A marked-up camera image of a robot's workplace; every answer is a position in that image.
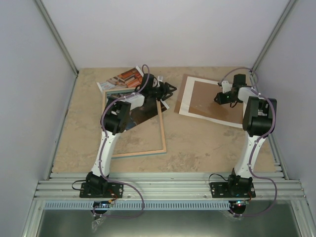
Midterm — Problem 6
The wooden teal picture frame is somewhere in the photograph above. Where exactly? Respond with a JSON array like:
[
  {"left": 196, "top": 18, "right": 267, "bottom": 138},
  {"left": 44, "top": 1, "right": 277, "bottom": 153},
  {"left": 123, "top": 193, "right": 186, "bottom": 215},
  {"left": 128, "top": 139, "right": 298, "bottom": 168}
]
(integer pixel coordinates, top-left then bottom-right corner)
[{"left": 113, "top": 97, "right": 169, "bottom": 158}]

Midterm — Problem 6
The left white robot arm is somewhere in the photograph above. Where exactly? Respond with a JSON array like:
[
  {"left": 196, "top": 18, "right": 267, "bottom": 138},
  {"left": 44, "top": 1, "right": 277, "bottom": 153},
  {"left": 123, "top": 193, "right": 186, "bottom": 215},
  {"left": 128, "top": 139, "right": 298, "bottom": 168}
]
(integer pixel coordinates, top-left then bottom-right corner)
[{"left": 79, "top": 73, "right": 177, "bottom": 198}]

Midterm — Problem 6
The clear acrylic sheet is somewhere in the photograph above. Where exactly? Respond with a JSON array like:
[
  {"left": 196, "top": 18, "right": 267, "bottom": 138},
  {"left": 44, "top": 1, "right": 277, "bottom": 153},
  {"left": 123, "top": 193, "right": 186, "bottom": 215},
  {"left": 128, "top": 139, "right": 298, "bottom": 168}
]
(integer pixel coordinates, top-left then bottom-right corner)
[{"left": 189, "top": 102, "right": 243, "bottom": 123}]

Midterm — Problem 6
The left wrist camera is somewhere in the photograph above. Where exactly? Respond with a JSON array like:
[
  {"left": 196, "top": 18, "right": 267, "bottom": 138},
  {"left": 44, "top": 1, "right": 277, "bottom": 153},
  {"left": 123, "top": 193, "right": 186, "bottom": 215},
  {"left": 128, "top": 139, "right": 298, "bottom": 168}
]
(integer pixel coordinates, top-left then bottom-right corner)
[{"left": 153, "top": 76, "right": 163, "bottom": 87}]

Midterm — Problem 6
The aluminium rail beam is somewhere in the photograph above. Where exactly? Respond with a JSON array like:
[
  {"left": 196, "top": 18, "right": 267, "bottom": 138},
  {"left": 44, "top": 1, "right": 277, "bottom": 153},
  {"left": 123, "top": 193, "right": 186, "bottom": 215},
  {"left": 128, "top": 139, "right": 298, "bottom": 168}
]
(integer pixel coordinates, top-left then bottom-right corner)
[{"left": 34, "top": 172, "right": 306, "bottom": 200}]

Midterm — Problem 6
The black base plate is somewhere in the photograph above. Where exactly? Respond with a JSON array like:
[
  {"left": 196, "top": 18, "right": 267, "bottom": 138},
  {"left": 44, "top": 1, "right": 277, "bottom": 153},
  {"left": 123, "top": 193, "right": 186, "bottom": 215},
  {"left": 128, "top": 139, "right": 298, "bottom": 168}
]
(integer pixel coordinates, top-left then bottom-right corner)
[
  {"left": 209, "top": 182, "right": 256, "bottom": 198},
  {"left": 79, "top": 182, "right": 123, "bottom": 199}
]

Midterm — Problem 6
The cat and books photo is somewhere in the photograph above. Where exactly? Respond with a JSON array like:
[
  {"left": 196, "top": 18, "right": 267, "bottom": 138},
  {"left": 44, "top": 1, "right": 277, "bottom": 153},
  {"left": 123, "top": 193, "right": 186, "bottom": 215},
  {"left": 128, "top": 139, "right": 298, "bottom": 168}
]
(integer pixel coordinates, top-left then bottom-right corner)
[{"left": 97, "top": 67, "right": 155, "bottom": 135}]

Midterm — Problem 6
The brown cardboard backing board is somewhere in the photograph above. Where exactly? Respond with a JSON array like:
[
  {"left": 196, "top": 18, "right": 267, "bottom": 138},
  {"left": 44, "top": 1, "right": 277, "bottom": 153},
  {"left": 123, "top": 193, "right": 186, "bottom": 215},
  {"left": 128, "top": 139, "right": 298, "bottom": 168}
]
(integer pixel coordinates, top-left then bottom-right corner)
[{"left": 174, "top": 73, "right": 245, "bottom": 125}]

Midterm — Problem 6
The circuit board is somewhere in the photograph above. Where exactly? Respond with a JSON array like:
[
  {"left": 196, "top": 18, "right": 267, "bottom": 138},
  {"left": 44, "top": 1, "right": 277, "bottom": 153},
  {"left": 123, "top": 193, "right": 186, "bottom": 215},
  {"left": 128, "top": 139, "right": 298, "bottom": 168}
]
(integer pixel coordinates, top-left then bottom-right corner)
[
  {"left": 232, "top": 199, "right": 249, "bottom": 206},
  {"left": 93, "top": 200, "right": 116, "bottom": 209}
]

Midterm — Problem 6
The aluminium corner post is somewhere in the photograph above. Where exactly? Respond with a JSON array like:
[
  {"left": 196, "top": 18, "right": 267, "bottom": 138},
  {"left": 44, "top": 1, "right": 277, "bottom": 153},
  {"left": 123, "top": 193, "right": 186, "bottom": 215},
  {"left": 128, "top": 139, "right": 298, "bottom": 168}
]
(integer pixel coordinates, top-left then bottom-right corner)
[
  {"left": 249, "top": 0, "right": 298, "bottom": 75},
  {"left": 34, "top": 0, "right": 79, "bottom": 77}
]

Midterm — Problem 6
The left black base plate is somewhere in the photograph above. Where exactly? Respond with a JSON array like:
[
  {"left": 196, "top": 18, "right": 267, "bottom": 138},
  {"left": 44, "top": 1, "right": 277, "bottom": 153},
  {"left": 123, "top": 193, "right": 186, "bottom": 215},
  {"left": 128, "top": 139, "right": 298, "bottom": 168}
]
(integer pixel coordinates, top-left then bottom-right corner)
[{"left": 79, "top": 182, "right": 123, "bottom": 199}]

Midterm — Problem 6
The left circuit board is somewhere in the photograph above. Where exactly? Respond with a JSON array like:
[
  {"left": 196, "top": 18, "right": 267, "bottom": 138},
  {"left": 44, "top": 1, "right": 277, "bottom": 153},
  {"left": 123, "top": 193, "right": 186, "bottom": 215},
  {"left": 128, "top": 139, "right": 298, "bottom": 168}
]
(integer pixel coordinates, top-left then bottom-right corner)
[{"left": 93, "top": 200, "right": 116, "bottom": 209}]

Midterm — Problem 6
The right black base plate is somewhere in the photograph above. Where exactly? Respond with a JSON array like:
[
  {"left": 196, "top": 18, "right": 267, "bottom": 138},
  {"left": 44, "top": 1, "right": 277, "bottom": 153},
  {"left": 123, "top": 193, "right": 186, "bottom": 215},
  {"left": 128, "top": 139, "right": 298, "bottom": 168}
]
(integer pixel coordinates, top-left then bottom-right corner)
[{"left": 209, "top": 182, "right": 256, "bottom": 198}]

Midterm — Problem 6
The right aluminium corner post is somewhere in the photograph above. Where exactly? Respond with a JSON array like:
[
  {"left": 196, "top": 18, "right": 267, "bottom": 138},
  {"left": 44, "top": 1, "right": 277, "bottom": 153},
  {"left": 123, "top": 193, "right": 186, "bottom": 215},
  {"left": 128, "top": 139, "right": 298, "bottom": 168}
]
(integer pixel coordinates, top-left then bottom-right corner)
[{"left": 249, "top": 0, "right": 298, "bottom": 75}]

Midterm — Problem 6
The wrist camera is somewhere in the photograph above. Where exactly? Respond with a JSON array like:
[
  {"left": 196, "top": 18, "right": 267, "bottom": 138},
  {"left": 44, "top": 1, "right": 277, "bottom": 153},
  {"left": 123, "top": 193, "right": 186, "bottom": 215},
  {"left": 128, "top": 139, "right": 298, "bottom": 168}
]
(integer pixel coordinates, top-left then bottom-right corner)
[
  {"left": 219, "top": 80, "right": 232, "bottom": 93},
  {"left": 153, "top": 76, "right": 163, "bottom": 87}
]

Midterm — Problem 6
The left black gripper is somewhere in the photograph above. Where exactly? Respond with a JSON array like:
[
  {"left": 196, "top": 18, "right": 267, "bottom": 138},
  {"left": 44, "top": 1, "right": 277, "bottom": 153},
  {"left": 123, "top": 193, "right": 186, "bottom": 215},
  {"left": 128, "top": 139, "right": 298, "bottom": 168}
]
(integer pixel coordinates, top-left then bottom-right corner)
[{"left": 149, "top": 82, "right": 176, "bottom": 102}]

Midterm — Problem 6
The right circuit board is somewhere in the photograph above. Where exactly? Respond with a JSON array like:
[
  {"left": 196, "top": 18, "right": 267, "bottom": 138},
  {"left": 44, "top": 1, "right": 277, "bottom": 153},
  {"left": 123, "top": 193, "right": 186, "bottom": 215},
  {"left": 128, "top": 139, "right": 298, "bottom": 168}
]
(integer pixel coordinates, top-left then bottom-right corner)
[{"left": 232, "top": 199, "right": 249, "bottom": 206}]

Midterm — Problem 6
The clear plastic bag scrap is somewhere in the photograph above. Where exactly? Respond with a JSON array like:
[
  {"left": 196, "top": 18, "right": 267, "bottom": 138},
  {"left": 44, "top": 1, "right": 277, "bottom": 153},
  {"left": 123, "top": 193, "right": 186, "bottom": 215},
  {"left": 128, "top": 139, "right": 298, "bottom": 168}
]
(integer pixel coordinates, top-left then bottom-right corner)
[{"left": 91, "top": 217, "right": 107, "bottom": 233}]

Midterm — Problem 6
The white passe-partout mat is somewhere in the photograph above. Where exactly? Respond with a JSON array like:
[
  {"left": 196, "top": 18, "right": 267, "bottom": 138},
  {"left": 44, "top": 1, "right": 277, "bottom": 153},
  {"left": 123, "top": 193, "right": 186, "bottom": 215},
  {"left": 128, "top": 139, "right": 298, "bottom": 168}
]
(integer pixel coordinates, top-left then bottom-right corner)
[{"left": 178, "top": 76, "right": 245, "bottom": 129}]

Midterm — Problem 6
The grey slotted cable duct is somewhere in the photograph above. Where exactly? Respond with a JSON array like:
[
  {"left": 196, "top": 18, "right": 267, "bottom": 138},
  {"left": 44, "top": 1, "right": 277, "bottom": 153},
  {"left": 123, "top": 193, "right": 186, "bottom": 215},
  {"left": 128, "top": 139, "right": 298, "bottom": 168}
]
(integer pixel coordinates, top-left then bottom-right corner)
[{"left": 44, "top": 200, "right": 230, "bottom": 210}]

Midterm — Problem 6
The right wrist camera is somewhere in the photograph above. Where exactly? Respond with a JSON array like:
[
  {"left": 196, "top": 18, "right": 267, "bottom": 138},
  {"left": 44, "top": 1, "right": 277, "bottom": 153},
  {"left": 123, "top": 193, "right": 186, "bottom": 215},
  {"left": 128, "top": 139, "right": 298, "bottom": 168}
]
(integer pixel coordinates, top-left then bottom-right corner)
[{"left": 219, "top": 80, "right": 232, "bottom": 93}]

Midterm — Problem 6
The left aluminium corner post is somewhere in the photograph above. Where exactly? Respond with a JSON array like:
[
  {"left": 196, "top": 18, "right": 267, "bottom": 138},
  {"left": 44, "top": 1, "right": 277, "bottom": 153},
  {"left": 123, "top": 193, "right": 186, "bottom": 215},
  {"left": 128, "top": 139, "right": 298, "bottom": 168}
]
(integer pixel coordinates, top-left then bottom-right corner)
[{"left": 34, "top": 0, "right": 79, "bottom": 77}]

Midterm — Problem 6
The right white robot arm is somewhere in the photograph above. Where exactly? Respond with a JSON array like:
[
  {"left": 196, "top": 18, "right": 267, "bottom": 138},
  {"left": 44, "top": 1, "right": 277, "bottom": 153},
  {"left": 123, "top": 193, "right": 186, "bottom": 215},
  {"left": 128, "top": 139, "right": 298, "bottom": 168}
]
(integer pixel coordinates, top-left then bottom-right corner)
[{"left": 209, "top": 74, "right": 277, "bottom": 198}]

